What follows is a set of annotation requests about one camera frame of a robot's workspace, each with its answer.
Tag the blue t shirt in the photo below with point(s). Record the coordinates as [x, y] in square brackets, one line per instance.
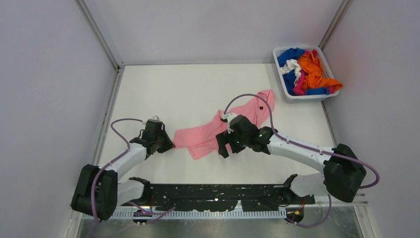
[288, 79]

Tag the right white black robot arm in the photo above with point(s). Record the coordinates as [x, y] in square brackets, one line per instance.
[337, 171]

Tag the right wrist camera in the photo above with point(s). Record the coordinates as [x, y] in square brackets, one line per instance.
[227, 118]

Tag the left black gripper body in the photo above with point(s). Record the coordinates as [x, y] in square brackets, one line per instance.
[157, 140]

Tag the white plastic laundry basket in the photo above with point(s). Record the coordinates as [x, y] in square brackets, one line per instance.
[281, 85]

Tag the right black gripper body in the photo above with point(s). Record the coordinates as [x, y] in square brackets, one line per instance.
[235, 137]

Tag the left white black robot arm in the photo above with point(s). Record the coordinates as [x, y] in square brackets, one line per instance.
[98, 190]

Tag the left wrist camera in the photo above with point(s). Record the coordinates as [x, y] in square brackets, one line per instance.
[154, 118]

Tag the light pink t shirt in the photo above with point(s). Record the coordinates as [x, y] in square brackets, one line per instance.
[201, 140]

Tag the white t shirt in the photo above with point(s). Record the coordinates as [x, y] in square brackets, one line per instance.
[289, 66]

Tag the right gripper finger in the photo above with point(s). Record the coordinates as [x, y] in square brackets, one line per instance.
[236, 146]
[224, 146]

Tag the orange t shirt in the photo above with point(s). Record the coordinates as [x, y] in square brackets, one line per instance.
[312, 66]

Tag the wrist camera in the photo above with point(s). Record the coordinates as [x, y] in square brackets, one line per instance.
[154, 118]
[227, 118]

